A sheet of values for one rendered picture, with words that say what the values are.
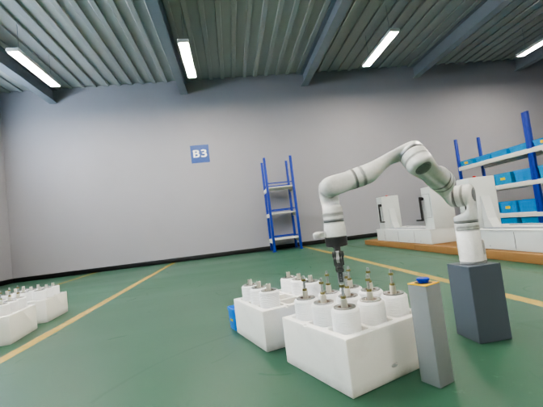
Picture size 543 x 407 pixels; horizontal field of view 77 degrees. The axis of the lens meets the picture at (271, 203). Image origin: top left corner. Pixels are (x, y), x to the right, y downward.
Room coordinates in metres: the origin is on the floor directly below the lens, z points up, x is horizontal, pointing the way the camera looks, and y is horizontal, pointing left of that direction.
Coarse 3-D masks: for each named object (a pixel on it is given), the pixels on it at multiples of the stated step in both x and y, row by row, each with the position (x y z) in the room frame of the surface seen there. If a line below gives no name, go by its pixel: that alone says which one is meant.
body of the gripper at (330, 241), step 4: (344, 236) 1.16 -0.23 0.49; (328, 240) 1.16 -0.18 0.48; (332, 240) 1.15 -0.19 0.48; (336, 240) 1.15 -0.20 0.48; (340, 240) 1.15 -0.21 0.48; (344, 240) 1.15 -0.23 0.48; (328, 244) 1.16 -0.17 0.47; (332, 244) 1.15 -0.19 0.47; (336, 244) 1.15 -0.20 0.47; (340, 244) 1.15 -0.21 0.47; (344, 244) 1.15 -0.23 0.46; (336, 248) 1.15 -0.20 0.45; (340, 248) 1.19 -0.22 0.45; (340, 252) 1.15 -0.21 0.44; (340, 256) 1.15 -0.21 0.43
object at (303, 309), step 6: (294, 300) 1.39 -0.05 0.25; (300, 300) 1.36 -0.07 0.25; (306, 300) 1.35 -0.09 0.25; (312, 300) 1.35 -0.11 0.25; (300, 306) 1.35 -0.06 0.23; (306, 306) 1.34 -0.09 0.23; (300, 312) 1.35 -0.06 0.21; (306, 312) 1.34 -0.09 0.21; (300, 318) 1.36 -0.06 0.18; (306, 318) 1.34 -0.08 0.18; (312, 318) 1.34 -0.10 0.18
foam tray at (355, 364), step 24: (288, 336) 1.38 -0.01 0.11; (312, 336) 1.24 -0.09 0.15; (336, 336) 1.12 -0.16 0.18; (360, 336) 1.11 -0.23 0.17; (384, 336) 1.16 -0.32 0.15; (408, 336) 1.21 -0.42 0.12; (288, 360) 1.40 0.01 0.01; (312, 360) 1.26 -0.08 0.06; (336, 360) 1.13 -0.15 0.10; (360, 360) 1.10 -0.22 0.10; (384, 360) 1.15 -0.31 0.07; (408, 360) 1.20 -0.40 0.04; (336, 384) 1.15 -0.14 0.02; (360, 384) 1.10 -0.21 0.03
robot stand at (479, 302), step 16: (448, 272) 1.50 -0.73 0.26; (464, 272) 1.40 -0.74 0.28; (480, 272) 1.38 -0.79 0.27; (496, 272) 1.38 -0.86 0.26; (464, 288) 1.42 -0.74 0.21; (480, 288) 1.37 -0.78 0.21; (496, 288) 1.38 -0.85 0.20; (464, 304) 1.43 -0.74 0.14; (480, 304) 1.37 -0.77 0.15; (496, 304) 1.38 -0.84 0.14; (464, 320) 1.45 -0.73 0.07; (480, 320) 1.37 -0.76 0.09; (496, 320) 1.38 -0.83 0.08; (464, 336) 1.46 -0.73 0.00; (480, 336) 1.37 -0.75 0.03; (496, 336) 1.38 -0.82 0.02
